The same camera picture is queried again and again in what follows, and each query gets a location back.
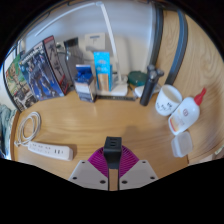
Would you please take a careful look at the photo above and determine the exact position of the blue-green bedding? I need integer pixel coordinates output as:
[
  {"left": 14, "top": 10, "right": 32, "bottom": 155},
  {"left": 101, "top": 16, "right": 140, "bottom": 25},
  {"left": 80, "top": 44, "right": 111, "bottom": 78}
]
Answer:
[{"left": 0, "top": 103, "right": 18, "bottom": 158}]

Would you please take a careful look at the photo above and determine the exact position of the grey metal desk frame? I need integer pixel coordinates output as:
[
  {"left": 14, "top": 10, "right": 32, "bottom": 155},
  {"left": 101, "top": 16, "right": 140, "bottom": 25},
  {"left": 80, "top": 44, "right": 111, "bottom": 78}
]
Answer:
[{"left": 148, "top": 3, "right": 189, "bottom": 86}]

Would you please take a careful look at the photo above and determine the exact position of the black electric shaver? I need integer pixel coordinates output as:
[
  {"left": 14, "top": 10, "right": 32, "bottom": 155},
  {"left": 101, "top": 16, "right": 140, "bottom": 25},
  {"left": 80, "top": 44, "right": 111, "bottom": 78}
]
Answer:
[{"left": 139, "top": 64, "right": 165, "bottom": 107}]

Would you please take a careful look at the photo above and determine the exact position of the small dark blue box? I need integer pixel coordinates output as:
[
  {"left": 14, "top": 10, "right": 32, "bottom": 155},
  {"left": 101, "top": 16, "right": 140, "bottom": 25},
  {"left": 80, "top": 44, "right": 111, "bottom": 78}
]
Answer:
[{"left": 73, "top": 64, "right": 98, "bottom": 103}]

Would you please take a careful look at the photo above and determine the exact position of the white power strip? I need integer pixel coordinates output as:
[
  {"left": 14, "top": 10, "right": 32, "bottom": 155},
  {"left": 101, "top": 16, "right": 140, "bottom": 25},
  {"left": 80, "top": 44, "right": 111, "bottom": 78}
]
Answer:
[{"left": 27, "top": 140, "right": 74, "bottom": 162}]

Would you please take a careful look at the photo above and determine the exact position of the black charger block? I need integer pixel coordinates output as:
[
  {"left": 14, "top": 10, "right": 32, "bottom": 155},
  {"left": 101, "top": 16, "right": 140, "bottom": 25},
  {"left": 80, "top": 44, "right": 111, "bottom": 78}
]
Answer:
[{"left": 102, "top": 135, "right": 123, "bottom": 170}]

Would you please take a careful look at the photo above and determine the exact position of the white glue bottle red cap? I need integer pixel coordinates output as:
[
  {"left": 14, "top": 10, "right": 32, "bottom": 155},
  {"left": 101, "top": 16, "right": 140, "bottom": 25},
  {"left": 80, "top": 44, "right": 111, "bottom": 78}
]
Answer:
[{"left": 167, "top": 87, "right": 207, "bottom": 136}]

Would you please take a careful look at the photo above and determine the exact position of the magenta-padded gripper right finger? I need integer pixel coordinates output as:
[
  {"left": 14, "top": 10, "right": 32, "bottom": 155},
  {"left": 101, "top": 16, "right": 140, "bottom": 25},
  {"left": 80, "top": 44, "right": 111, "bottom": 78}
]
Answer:
[{"left": 117, "top": 145, "right": 159, "bottom": 191}]

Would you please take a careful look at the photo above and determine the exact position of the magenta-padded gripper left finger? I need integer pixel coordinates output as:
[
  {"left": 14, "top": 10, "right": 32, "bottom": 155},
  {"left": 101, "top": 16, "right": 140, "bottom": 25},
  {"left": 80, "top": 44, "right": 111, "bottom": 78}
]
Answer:
[{"left": 68, "top": 146, "right": 110, "bottom": 192}]

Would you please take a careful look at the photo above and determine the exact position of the green tree figure toy box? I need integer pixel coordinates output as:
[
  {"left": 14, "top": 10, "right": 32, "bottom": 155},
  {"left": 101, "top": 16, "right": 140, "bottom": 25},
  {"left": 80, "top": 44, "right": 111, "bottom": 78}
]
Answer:
[{"left": 4, "top": 54, "right": 38, "bottom": 112}]

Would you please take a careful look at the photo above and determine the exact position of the blue robot model kit box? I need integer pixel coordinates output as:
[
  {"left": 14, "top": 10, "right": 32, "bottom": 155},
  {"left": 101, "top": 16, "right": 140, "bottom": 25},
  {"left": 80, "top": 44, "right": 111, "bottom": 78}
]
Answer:
[{"left": 18, "top": 35, "right": 71, "bottom": 102}]

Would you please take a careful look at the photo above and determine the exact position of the white desk lamp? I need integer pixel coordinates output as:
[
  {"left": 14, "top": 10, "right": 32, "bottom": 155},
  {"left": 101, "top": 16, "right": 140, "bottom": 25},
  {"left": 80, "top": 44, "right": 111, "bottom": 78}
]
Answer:
[{"left": 34, "top": 0, "right": 129, "bottom": 98}]

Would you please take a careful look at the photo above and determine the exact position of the green round tin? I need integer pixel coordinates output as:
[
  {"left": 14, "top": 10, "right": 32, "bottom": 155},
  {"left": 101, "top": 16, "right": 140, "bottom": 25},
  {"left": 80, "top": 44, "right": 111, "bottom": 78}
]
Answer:
[{"left": 127, "top": 70, "right": 149, "bottom": 87}]

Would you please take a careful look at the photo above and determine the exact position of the white mug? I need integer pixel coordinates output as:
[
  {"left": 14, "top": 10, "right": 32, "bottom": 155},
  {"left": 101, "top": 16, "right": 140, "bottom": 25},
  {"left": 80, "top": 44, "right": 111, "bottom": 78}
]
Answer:
[{"left": 155, "top": 84, "right": 184, "bottom": 117}]

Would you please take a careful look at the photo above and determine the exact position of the tall light blue box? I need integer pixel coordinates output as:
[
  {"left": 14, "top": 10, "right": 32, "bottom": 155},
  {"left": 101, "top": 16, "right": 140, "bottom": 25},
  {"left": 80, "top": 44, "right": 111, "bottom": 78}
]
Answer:
[{"left": 93, "top": 51, "right": 113, "bottom": 93}]

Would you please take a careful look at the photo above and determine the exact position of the white coiled power cable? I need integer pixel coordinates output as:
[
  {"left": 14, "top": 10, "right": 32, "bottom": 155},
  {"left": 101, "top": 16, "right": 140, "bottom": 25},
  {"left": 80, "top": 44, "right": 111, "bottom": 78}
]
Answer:
[{"left": 13, "top": 111, "right": 42, "bottom": 148}]

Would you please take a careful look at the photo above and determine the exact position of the small clear plastic container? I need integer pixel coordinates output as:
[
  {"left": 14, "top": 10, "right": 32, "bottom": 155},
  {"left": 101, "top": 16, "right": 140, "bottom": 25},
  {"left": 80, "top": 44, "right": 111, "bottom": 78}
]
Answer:
[{"left": 170, "top": 131, "right": 194, "bottom": 158}]

